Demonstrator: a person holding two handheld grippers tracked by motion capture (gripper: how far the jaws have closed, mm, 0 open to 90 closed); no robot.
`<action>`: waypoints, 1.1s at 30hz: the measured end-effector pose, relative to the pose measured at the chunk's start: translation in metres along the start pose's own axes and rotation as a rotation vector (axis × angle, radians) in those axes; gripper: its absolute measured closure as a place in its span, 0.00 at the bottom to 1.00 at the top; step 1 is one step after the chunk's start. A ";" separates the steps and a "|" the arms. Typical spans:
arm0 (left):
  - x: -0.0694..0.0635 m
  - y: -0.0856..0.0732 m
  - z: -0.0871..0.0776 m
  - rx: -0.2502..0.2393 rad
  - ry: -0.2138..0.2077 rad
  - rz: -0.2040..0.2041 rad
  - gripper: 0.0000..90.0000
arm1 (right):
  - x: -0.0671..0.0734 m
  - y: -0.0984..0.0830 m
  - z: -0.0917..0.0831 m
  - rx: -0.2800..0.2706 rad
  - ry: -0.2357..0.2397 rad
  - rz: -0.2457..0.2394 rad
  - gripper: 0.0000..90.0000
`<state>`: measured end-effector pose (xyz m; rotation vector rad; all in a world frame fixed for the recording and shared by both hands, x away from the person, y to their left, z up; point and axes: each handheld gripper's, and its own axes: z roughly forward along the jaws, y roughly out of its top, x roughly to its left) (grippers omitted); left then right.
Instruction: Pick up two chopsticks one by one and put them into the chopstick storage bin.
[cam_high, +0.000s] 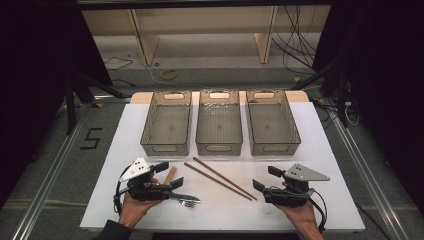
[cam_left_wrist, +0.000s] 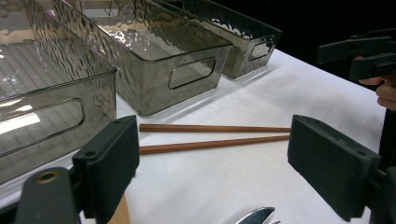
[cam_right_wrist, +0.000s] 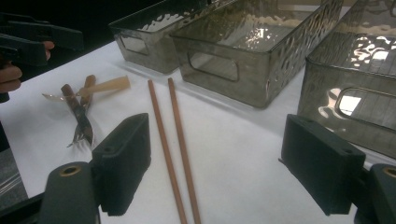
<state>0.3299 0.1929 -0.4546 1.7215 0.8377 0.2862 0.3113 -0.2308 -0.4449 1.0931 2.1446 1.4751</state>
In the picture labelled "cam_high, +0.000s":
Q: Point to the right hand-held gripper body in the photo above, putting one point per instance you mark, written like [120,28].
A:
[305,174]

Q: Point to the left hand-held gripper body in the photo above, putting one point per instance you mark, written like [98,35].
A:
[135,169]

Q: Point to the short wooden utensil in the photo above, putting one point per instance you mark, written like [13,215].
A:
[170,174]

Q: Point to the brown wooden chopstick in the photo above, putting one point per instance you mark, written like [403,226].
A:
[216,181]
[225,178]

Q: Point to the clear grey plastic basket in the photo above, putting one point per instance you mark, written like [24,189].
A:
[170,126]
[219,128]
[271,128]

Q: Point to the person's left hand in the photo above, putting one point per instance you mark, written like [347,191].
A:
[135,210]

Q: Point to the person's right hand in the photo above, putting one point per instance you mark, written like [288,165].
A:
[305,215]

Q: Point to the white table sheet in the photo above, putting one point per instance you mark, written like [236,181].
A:
[216,215]

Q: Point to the black metal stand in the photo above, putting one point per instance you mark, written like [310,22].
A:
[70,106]
[341,100]

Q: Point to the yellow tape roll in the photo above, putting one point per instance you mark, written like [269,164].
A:
[162,76]

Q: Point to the black curtain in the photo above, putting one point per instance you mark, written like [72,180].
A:
[393,83]
[33,66]

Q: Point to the beige wooden desk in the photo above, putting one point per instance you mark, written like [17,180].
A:
[200,20]

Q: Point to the aluminium floor rail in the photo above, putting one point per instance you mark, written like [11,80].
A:
[50,176]
[370,183]

